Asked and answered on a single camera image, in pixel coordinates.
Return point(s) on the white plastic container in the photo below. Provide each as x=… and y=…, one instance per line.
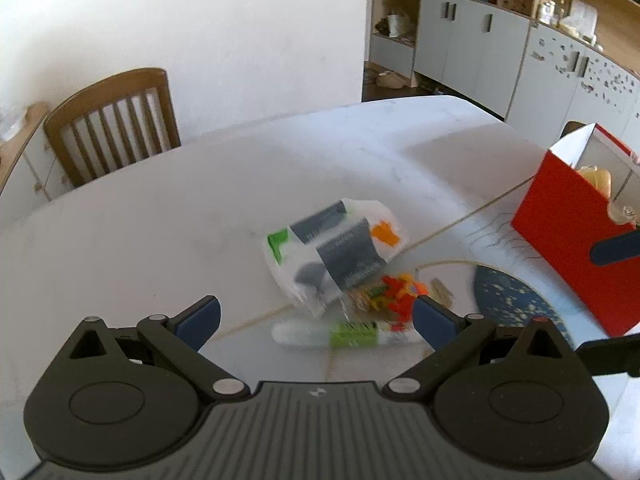
x=581, y=17

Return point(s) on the grey sticker-covered cabinet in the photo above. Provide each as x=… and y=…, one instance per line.
x=550, y=90

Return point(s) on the red cardboard box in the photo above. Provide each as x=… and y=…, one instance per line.
x=555, y=210

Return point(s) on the small yellow green packet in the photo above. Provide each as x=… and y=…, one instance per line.
x=372, y=292

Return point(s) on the white printed plastic bag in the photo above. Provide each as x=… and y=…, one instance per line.
x=295, y=280

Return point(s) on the grey double-door cabinet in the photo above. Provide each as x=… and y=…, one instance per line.
x=465, y=45

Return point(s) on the wooden slat-back chair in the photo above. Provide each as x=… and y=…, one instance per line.
x=110, y=90

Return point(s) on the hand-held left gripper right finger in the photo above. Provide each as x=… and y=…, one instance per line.
x=432, y=322

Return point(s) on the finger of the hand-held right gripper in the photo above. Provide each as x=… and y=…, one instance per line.
x=617, y=250
x=615, y=357

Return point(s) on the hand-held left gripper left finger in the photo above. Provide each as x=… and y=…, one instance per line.
x=197, y=321

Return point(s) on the white bag on shelf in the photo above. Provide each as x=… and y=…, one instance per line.
x=399, y=24

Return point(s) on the white green marker pen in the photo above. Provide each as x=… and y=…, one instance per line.
x=300, y=334

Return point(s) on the orange red toy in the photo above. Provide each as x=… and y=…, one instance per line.
x=400, y=295

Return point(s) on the tan oval pouch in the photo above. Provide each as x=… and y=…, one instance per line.
x=595, y=180

